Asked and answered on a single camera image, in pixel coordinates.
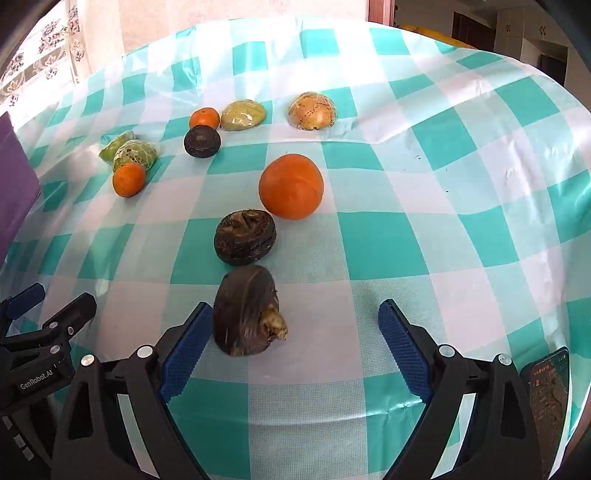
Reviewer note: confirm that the white cabinet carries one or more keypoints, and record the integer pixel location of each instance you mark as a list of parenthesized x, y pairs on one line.
[(531, 23)]

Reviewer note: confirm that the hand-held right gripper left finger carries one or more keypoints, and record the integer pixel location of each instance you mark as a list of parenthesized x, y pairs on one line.
[(184, 353)]

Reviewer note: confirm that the large orange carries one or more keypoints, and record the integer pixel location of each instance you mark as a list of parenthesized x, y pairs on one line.
[(291, 187)]

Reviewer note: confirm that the purple-edged cardboard box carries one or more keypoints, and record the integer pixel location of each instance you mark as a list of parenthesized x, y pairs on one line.
[(14, 184)]

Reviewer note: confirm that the small orange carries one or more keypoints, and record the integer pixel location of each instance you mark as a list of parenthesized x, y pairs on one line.
[(128, 179), (204, 118)]

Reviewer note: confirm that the dark round fruit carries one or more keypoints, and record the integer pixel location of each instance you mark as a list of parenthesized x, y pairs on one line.
[(202, 141)]

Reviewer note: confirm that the smartphone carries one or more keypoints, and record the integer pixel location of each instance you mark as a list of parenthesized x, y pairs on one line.
[(549, 392)]

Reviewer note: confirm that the floral lace curtain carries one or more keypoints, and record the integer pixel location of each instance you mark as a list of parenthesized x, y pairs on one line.
[(46, 46)]

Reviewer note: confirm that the brown wooden door frame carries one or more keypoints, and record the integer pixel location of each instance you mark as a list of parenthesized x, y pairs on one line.
[(381, 11)]

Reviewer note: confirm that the net-wrapped yellow fruit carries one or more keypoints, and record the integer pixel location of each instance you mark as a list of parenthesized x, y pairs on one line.
[(311, 111)]

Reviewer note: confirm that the dark brown fruit with stem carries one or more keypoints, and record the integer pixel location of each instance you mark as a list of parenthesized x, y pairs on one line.
[(247, 314)]

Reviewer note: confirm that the dark wrinkled fruit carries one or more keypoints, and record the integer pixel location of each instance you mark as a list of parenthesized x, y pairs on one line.
[(244, 237)]

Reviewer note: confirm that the yellow rounded object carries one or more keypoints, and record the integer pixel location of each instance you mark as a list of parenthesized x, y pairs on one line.
[(429, 33)]

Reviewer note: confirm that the plastic-wrapped pale green fruit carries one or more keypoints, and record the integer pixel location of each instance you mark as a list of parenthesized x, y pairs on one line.
[(243, 115)]

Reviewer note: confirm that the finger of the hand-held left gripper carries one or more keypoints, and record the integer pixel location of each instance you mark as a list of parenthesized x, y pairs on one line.
[(23, 300), (69, 316)]

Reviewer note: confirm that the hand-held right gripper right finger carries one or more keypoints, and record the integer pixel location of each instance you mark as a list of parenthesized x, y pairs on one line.
[(406, 355)]

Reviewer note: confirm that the teal white checkered tablecloth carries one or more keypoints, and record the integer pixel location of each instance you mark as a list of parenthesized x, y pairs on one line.
[(415, 230)]

